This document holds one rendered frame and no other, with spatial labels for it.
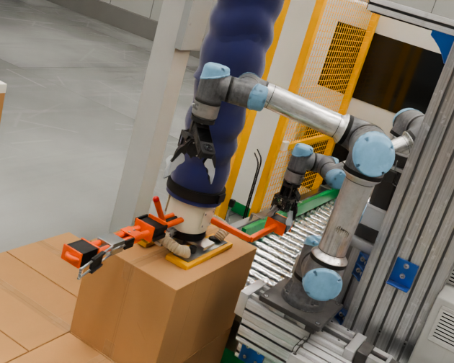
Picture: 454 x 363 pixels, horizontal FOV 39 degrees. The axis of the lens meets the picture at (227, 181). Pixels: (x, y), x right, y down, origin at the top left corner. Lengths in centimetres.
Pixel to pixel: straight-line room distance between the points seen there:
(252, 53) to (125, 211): 205
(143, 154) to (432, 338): 225
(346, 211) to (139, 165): 221
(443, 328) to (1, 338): 153
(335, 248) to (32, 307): 131
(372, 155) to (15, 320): 150
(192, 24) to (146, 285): 182
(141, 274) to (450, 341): 104
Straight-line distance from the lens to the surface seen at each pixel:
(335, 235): 190
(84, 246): 200
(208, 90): 178
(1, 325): 257
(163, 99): 375
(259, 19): 218
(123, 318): 238
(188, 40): 367
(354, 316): 228
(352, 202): 186
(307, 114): 192
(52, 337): 254
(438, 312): 214
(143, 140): 385
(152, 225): 225
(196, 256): 240
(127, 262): 229
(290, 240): 394
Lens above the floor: 202
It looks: 19 degrees down
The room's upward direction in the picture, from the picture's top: 17 degrees clockwise
